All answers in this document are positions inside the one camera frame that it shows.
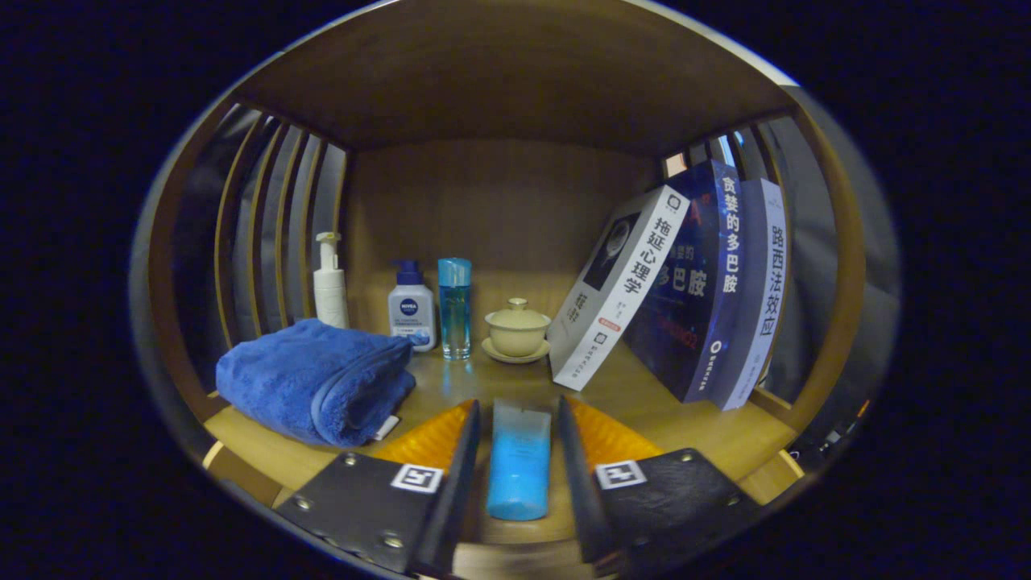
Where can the beige lidded tea cup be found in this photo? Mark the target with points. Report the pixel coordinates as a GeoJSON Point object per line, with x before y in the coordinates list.
{"type": "Point", "coordinates": [516, 330]}

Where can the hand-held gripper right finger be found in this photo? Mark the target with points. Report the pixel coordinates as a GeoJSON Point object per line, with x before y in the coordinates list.
{"type": "Point", "coordinates": [580, 499]}

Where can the blue tube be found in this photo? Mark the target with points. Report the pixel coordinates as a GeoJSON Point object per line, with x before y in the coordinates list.
{"type": "Point", "coordinates": [518, 467]}

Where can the dark blue book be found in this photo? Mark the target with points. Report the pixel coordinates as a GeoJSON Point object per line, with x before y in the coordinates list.
{"type": "Point", "coordinates": [685, 306]}

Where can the wooden countertop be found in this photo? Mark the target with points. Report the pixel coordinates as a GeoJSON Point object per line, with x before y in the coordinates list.
{"type": "Point", "coordinates": [701, 435]}

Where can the white pump bottle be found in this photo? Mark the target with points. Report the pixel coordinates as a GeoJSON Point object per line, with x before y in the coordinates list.
{"type": "Point", "coordinates": [330, 294]}

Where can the wooden cabinet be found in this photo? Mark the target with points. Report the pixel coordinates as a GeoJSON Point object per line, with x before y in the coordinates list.
{"type": "Point", "coordinates": [515, 80]}

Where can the clear blue bottle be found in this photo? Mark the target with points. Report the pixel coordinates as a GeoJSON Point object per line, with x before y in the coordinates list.
{"type": "Point", "coordinates": [454, 314]}

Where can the blue folded towel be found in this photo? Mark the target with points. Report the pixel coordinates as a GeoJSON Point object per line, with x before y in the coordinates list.
{"type": "Point", "coordinates": [306, 379]}

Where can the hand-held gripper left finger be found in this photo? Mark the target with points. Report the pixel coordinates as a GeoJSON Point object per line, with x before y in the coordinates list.
{"type": "Point", "coordinates": [455, 499]}

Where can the white book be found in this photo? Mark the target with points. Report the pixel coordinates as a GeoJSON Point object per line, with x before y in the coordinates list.
{"type": "Point", "coordinates": [620, 298]}

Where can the white bottle blue cap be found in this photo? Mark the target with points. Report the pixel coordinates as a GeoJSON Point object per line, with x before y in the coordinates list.
{"type": "Point", "coordinates": [411, 314]}

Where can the pale purple book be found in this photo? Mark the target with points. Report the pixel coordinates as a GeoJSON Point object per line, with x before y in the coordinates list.
{"type": "Point", "coordinates": [765, 282]}

